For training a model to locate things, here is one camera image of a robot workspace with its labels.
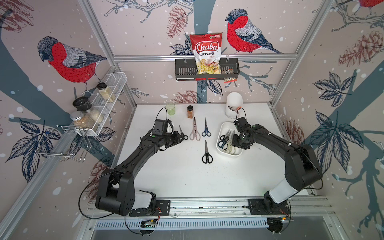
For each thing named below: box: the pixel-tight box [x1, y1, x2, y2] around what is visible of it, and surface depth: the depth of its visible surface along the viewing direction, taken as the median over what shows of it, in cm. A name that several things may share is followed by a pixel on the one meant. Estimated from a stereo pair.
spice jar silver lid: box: [70, 111, 84, 121], surface depth 61 cm
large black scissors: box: [201, 139, 214, 164], surface depth 93 cm
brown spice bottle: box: [187, 105, 194, 119], surface depth 109 cm
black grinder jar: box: [72, 96, 104, 124], surface depth 65 cm
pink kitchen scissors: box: [189, 117, 201, 141], surface depth 105 cm
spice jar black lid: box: [96, 82, 116, 103], surface depth 76 cm
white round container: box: [225, 92, 243, 119], surface depth 107 cm
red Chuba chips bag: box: [189, 32, 223, 75], surface depth 84 cm
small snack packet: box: [221, 68, 237, 84], surface depth 92 cm
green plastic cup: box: [165, 103, 176, 116], surface depth 115 cm
